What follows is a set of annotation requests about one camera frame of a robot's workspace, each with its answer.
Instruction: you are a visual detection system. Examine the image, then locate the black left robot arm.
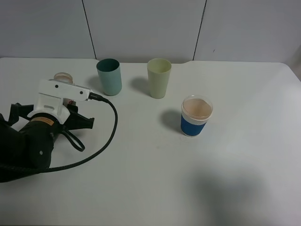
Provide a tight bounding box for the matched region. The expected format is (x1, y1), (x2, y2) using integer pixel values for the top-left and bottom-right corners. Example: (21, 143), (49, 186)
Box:
(0, 103), (94, 170)

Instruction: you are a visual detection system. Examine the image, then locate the clear bottle with pink label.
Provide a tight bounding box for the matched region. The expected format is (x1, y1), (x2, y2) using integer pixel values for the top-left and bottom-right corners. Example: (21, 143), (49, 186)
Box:
(54, 73), (76, 107)

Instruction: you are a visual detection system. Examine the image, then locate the teal plastic cup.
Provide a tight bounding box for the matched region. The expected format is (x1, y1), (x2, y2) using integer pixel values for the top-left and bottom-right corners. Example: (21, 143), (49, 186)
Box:
(96, 58), (122, 96)

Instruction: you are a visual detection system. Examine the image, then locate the black braided camera cable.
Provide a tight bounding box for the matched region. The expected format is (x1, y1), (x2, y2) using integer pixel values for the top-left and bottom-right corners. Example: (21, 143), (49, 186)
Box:
(0, 93), (118, 173)

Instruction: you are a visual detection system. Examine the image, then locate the cup with blue sleeve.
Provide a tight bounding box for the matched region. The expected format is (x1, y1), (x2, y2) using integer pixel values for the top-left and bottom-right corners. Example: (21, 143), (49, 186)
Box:
(181, 95), (213, 137)

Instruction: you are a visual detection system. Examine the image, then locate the light green plastic cup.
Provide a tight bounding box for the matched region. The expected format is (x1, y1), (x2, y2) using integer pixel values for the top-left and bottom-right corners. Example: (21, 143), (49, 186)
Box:
(147, 58), (172, 99)

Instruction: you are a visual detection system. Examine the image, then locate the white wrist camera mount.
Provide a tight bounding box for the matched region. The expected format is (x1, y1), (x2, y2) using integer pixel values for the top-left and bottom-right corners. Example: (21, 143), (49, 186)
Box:
(27, 80), (92, 124)

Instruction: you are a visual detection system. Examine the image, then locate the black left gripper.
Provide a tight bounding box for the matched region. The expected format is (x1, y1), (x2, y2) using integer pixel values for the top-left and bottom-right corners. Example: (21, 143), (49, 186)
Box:
(8, 102), (95, 133)

